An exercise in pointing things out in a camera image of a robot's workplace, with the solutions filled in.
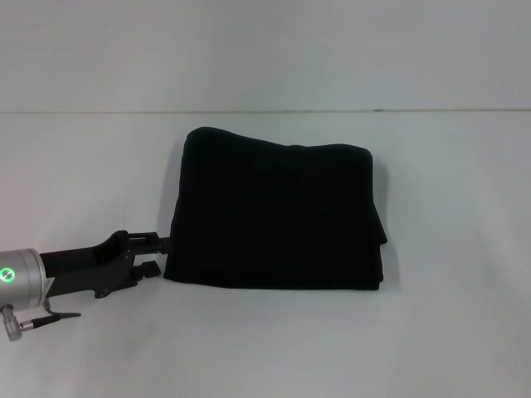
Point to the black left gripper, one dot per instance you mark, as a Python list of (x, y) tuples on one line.
[(91, 265)]

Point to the black shirt with FREE print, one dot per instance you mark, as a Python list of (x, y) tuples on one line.
[(278, 211)]

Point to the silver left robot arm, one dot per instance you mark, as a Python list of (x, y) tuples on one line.
[(20, 278)]

